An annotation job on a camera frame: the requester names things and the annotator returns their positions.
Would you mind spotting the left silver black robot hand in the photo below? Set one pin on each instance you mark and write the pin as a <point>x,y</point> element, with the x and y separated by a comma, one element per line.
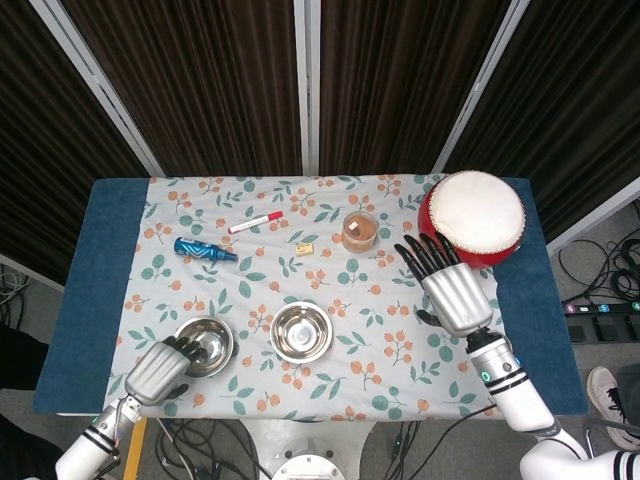
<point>155,372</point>

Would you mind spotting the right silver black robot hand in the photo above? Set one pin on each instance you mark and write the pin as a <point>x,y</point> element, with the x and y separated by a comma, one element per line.
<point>455,295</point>

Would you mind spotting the stainless steel bowl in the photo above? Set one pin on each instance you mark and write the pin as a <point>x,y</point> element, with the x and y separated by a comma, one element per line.
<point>219,345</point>
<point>300,332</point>

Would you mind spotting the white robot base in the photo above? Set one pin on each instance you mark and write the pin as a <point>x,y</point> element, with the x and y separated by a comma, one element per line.
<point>310,462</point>

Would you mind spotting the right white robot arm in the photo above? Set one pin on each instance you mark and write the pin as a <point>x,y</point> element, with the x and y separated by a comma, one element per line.
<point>520,405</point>

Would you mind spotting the red drum with white skin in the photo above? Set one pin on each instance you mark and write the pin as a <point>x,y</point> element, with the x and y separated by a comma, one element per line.
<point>480,210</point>

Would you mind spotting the blue towel table cover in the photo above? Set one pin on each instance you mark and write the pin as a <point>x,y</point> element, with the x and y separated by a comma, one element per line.
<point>90,300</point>

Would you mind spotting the clear jar of rubber bands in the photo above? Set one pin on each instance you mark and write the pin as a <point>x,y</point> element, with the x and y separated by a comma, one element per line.
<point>360,232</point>

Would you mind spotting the blue wrapped object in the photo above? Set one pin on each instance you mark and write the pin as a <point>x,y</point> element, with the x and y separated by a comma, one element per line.
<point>195,247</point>

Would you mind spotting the floral print tablecloth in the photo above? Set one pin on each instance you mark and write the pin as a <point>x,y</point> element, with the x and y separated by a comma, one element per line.
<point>310,390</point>

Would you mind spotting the small cream eraser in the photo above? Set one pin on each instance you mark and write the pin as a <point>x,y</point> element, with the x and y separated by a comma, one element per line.
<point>304,249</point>

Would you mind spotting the white marker with red cap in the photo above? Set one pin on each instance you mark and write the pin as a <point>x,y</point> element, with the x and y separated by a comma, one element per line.
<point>252,223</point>

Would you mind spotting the white sneaker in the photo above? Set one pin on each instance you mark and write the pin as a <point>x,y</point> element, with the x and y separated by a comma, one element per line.
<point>607,400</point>

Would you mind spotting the dark brown partition panel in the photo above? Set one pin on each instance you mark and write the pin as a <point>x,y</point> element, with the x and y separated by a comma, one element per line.
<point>575,100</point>
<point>40,150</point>
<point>200,85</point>
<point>400,85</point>

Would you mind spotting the white partition post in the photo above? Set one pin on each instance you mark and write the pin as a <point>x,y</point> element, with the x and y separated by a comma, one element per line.
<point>480,85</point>
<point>95,85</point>
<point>306,85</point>

